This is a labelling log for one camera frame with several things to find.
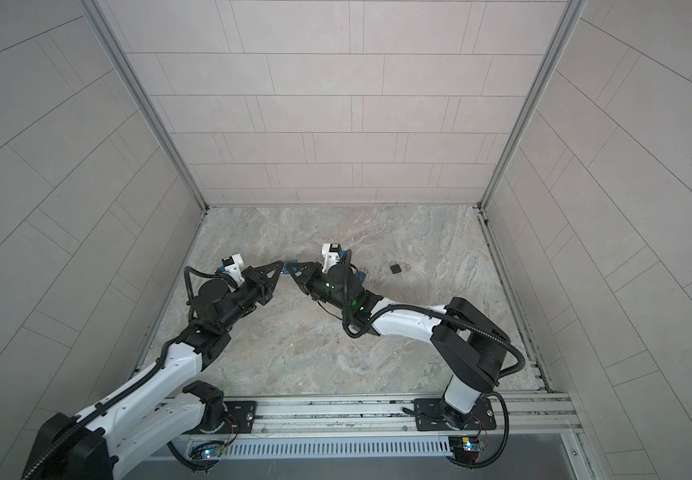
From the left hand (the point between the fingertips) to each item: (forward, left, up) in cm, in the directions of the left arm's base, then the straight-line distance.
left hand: (293, 264), depth 73 cm
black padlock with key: (+13, -28, -23) cm, 39 cm away
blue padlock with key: (-1, +2, -1) cm, 2 cm away
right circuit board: (-35, -41, -22) cm, 58 cm away
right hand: (-2, +3, -1) cm, 4 cm away
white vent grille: (-35, -10, -22) cm, 43 cm away
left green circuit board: (-37, +16, -19) cm, 44 cm away
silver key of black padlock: (+13, -32, -23) cm, 42 cm away
